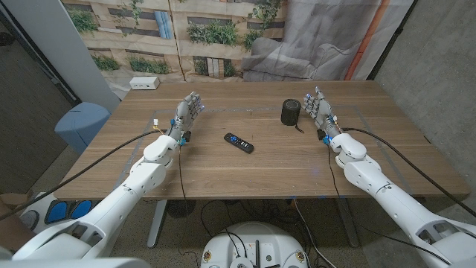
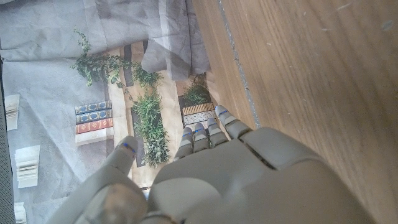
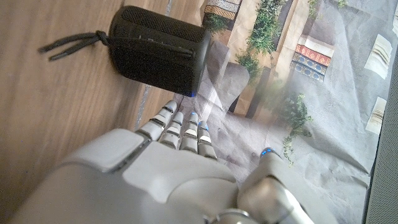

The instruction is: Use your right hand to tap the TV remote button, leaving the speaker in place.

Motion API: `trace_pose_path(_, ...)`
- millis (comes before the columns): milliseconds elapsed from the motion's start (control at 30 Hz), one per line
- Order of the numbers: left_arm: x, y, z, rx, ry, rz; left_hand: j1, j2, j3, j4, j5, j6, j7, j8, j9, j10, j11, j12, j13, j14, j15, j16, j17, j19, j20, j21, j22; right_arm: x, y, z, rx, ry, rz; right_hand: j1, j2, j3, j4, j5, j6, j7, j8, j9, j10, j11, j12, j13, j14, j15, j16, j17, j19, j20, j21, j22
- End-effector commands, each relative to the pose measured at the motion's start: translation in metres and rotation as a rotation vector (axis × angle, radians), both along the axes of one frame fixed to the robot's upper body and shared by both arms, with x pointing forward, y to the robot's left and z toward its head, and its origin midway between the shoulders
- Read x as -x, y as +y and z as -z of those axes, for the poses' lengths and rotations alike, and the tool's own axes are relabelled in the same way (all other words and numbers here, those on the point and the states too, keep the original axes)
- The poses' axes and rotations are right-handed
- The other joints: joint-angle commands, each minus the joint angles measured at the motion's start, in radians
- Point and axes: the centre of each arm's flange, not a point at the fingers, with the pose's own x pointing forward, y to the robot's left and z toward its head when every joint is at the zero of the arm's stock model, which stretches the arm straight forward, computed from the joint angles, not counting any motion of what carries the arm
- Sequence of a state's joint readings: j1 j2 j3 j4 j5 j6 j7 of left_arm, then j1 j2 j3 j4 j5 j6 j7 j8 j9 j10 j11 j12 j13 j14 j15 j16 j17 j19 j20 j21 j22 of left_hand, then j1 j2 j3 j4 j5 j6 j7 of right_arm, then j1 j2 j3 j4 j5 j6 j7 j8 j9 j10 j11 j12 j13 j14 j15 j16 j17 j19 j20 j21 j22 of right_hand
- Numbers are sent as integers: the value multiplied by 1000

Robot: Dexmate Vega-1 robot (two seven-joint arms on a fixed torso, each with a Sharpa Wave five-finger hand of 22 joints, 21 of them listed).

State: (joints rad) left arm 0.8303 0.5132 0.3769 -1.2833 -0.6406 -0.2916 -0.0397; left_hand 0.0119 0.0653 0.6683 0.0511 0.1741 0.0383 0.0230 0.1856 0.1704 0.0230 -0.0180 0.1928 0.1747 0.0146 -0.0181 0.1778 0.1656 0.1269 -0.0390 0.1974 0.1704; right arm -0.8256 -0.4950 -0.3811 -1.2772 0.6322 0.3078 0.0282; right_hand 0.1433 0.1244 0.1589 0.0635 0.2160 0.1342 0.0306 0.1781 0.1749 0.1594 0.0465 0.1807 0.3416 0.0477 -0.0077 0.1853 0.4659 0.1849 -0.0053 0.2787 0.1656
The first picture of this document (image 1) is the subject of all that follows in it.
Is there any grey tape outline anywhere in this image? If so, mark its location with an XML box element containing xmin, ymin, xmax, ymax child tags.
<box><xmin>113</xmin><ymin>105</ymin><xmax>414</xmax><ymax>194</ymax></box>

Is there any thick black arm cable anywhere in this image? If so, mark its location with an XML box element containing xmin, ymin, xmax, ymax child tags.
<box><xmin>0</xmin><ymin>129</ymin><xmax>164</xmax><ymax>221</ymax></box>
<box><xmin>341</xmin><ymin>127</ymin><xmax>476</xmax><ymax>218</ymax></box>

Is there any black TV remote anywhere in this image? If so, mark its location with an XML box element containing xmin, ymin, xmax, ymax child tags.
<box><xmin>223</xmin><ymin>133</ymin><xmax>255</xmax><ymax>155</ymax></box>

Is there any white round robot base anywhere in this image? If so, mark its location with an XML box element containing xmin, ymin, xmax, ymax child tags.
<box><xmin>200</xmin><ymin>222</ymin><xmax>309</xmax><ymax>268</ymax></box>

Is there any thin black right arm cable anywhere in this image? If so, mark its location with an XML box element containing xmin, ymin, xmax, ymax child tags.
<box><xmin>327</xmin><ymin>144</ymin><xmax>453</xmax><ymax>266</ymax></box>

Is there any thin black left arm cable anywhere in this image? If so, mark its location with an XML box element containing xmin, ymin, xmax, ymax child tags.
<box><xmin>177</xmin><ymin>143</ymin><xmax>200</xmax><ymax>268</ymax></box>

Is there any black backdrop stand pole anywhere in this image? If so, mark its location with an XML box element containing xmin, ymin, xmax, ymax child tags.
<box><xmin>366</xmin><ymin>0</ymin><xmax>419</xmax><ymax>81</ymax></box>

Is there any grey floor cable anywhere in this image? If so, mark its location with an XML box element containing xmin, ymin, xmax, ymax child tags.
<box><xmin>292</xmin><ymin>200</ymin><xmax>328</xmax><ymax>268</ymax></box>

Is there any black cylindrical speaker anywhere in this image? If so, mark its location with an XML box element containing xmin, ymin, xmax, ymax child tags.
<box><xmin>280</xmin><ymin>98</ymin><xmax>302</xmax><ymax>127</ymax></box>

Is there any printed fabric backdrop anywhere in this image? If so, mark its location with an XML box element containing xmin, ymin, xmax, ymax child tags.
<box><xmin>60</xmin><ymin>0</ymin><xmax>416</xmax><ymax>101</ymax></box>

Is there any white table leg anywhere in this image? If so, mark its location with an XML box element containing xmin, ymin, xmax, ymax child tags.
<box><xmin>147</xmin><ymin>200</ymin><xmax>168</xmax><ymax>249</ymax></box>
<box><xmin>336</xmin><ymin>197</ymin><xmax>360</xmax><ymax>249</ymax></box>

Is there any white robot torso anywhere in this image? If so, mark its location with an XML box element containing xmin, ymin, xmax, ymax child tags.
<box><xmin>0</xmin><ymin>245</ymin><xmax>152</xmax><ymax>268</ymax></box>

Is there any brown cardboard box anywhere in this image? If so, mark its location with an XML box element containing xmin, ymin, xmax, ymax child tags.
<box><xmin>0</xmin><ymin>192</ymin><xmax>36</xmax><ymax>254</ymax></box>

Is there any blue-grey stool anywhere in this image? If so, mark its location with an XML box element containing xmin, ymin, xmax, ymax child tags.
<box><xmin>54</xmin><ymin>101</ymin><xmax>112</xmax><ymax>155</ymax></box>

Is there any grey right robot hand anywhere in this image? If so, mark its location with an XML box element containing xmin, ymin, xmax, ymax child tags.
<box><xmin>303</xmin><ymin>86</ymin><xmax>342</xmax><ymax>139</ymax></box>

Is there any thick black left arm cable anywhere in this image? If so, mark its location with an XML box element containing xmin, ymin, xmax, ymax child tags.
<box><xmin>0</xmin><ymin>129</ymin><xmax>164</xmax><ymax>221</ymax></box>

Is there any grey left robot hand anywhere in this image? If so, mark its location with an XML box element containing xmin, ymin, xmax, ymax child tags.
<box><xmin>166</xmin><ymin>91</ymin><xmax>205</xmax><ymax>144</ymax></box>

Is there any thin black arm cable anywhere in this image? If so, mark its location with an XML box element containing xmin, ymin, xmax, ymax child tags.
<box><xmin>177</xmin><ymin>143</ymin><xmax>200</xmax><ymax>268</ymax></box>
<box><xmin>327</xmin><ymin>144</ymin><xmax>453</xmax><ymax>266</ymax></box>

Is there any white power strip box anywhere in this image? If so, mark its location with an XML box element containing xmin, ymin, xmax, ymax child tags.
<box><xmin>129</xmin><ymin>76</ymin><xmax>161</xmax><ymax>91</ymax></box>

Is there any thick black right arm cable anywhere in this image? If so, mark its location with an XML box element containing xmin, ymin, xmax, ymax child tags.
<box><xmin>341</xmin><ymin>127</ymin><xmax>476</xmax><ymax>218</ymax></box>

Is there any black round floor foot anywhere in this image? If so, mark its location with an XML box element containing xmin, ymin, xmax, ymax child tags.
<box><xmin>166</xmin><ymin>200</ymin><xmax>197</xmax><ymax>219</ymax></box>

